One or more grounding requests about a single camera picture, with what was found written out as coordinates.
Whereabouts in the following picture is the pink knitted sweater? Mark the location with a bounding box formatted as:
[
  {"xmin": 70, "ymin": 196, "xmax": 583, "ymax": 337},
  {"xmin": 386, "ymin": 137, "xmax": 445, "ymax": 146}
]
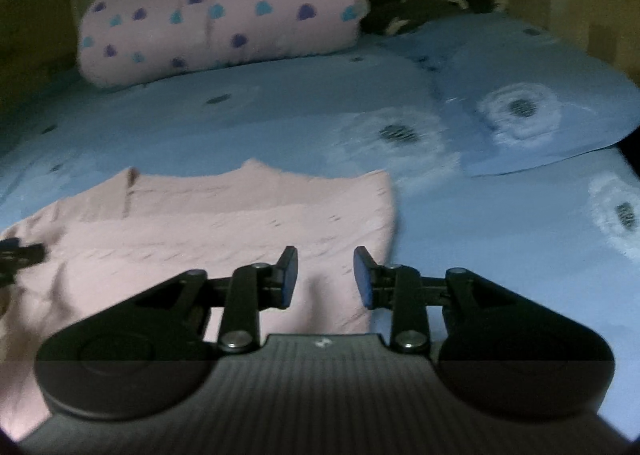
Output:
[{"xmin": 0, "ymin": 159, "xmax": 397, "ymax": 438}]

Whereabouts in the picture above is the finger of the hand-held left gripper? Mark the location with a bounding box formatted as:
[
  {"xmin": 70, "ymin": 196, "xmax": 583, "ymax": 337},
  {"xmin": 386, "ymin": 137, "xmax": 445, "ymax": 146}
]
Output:
[{"xmin": 0, "ymin": 237, "xmax": 47, "ymax": 286}]

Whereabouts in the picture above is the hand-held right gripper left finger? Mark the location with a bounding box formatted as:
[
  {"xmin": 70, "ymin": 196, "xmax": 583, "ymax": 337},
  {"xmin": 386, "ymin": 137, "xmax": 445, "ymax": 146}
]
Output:
[{"xmin": 134, "ymin": 245, "xmax": 300, "ymax": 354}]

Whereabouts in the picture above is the blue dandelion-print bed sheet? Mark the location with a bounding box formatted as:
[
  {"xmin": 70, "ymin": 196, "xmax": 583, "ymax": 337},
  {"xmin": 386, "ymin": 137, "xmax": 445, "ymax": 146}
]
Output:
[{"xmin": 0, "ymin": 30, "xmax": 640, "ymax": 436}]

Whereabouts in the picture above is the pink heart-print rolled quilt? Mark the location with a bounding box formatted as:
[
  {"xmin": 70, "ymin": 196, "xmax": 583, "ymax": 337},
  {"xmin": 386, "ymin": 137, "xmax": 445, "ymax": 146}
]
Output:
[{"xmin": 76, "ymin": 0, "xmax": 370, "ymax": 89}]

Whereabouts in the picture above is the dark cloth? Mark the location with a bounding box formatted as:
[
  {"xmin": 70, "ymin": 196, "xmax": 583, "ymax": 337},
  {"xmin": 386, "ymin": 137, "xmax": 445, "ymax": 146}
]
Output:
[{"xmin": 361, "ymin": 0, "xmax": 508, "ymax": 35}]

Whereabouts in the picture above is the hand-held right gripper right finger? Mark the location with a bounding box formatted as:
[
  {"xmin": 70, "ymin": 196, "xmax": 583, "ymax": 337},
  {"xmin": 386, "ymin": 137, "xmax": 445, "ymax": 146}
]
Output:
[{"xmin": 353, "ymin": 245, "xmax": 503, "ymax": 354}]

